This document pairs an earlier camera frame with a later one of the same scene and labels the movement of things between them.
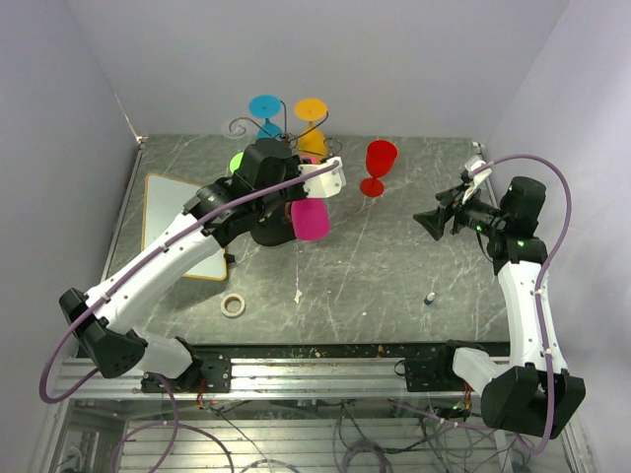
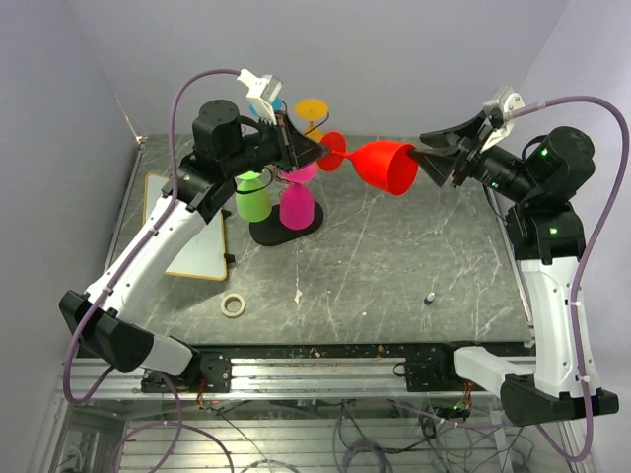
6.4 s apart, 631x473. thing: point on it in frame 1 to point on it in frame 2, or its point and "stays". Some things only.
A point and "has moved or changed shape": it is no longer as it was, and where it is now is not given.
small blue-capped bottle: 429,298 stays
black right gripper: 434,221 to 441,166
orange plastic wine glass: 312,142 stays
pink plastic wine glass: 311,216 has moved or changed shape
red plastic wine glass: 380,158 has moved or changed shape
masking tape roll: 230,298 stays
